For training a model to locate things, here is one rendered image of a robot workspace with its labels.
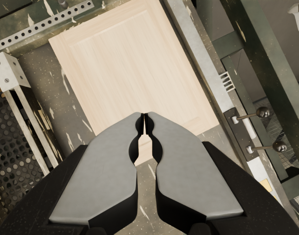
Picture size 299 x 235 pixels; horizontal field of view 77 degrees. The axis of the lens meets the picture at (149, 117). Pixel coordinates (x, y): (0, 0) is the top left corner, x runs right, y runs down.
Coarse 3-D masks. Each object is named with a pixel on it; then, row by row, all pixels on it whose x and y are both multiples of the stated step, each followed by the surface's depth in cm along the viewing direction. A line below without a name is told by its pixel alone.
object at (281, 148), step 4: (272, 144) 60; (276, 144) 59; (280, 144) 58; (284, 144) 58; (248, 148) 68; (252, 148) 67; (256, 148) 66; (260, 148) 64; (264, 148) 63; (268, 148) 62; (272, 148) 61; (276, 148) 59; (280, 148) 58; (284, 148) 58; (248, 152) 68
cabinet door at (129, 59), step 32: (64, 32) 70; (96, 32) 70; (128, 32) 71; (160, 32) 71; (64, 64) 70; (96, 64) 70; (128, 64) 71; (160, 64) 71; (96, 96) 70; (128, 96) 71; (160, 96) 71; (192, 96) 71; (96, 128) 70; (192, 128) 71
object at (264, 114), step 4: (260, 108) 59; (264, 108) 58; (256, 112) 60; (260, 112) 58; (264, 112) 58; (268, 112) 58; (236, 116) 68; (244, 116) 65; (248, 116) 63; (252, 116) 62; (260, 116) 59; (264, 116) 58; (232, 120) 68; (236, 120) 67
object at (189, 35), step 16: (176, 0) 69; (176, 16) 69; (192, 32) 69; (192, 48) 69; (208, 64) 69; (208, 80) 69; (224, 96) 69; (256, 160) 70; (256, 176) 70; (272, 192) 70
